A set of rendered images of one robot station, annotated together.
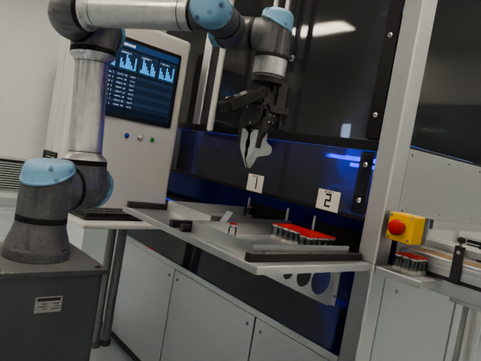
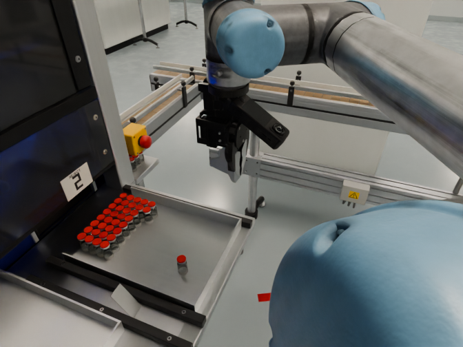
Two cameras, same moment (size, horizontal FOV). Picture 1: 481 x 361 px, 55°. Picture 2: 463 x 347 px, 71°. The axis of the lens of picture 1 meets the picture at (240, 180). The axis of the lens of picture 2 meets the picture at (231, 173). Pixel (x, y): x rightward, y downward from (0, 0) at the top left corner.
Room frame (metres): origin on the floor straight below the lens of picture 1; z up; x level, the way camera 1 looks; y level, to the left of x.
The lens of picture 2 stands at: (1.33, 0.45, 1.50)
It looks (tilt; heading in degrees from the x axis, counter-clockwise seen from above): 37 degrees down; 241
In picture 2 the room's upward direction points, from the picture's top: straight up
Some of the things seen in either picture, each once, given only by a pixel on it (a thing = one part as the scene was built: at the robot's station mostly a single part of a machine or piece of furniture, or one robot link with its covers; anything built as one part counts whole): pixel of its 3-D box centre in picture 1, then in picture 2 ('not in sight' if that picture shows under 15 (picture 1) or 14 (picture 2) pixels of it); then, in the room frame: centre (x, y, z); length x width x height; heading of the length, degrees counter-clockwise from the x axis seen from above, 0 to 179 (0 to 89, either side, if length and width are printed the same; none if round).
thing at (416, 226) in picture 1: (406, 228); (131, 138); (1.18, -0.44, 0.99); 0.08 x 0.07 x 0.07; 129
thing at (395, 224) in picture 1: (396, 227); (144, 141); (1.15, -0.41, 0.99); 0.04 x 0.04 x 0.04; 39
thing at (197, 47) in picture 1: (176, 59); not in sight; (2.20, 0.40, 1.50); 0.49 x 0.01 x 0.59; 39
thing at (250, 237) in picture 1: (270, 239); (158, 239); (1.23, -0.11, 0.90); 0.34 x 0.26 x 0.04; 128
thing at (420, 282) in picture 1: (411, 276); (131, 166); (1.19, -0.49, 0.87); 0.14 x 0.13 x 0.02; 129
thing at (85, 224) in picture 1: (120, 219); not in sight; (1.74, 0.43, 0.79); 0.45 x 0.28 x 0.03; 136
